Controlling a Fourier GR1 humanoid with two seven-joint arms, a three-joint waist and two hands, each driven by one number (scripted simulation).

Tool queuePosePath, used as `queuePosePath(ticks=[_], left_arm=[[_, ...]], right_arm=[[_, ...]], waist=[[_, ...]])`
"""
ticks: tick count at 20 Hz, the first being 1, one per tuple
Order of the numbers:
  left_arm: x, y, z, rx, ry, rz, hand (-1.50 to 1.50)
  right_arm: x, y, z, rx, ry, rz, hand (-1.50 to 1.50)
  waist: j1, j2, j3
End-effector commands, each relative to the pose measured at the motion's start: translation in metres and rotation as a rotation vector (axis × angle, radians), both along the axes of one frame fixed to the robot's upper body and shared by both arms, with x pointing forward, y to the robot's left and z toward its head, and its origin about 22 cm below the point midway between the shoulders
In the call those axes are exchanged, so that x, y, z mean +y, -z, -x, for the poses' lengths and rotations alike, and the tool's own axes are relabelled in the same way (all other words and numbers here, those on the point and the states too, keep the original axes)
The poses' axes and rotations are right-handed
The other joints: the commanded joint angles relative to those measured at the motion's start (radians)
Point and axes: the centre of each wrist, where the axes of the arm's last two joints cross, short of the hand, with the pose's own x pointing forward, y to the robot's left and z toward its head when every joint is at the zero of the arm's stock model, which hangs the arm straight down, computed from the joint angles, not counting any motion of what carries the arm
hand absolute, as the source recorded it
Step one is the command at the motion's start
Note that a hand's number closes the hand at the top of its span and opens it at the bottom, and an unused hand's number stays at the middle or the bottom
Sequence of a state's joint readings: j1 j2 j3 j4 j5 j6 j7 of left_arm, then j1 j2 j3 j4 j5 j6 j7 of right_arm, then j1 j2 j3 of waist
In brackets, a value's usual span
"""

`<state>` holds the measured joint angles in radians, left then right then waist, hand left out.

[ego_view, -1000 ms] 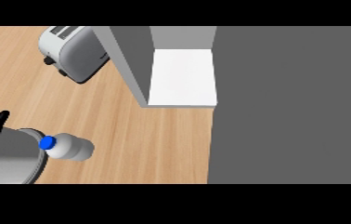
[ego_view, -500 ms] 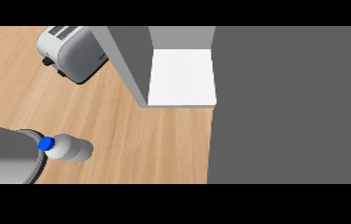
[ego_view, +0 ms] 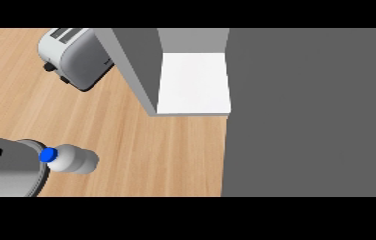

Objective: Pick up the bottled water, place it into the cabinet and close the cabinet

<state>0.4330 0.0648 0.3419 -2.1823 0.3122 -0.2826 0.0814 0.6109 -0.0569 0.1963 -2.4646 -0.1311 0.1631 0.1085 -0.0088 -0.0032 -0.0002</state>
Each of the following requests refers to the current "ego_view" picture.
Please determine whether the dark grey cabinet door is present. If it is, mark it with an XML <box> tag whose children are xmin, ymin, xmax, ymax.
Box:
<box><xmin>219</xmin><ymin>28</ymin><xmax>376</xmax><ymax>198</ymax></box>

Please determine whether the white water bottle blue cap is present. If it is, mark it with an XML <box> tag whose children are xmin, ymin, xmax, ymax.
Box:
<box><xmin>38</xmin><ymin>144</ymin><xmax>101</xmax><ymax>175</ymax></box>

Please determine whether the silver toaster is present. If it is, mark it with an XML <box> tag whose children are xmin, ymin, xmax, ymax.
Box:
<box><xmin>36</xmin><ymin>28</ymin><xmax>116</xmax><ymax>93</ymax></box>

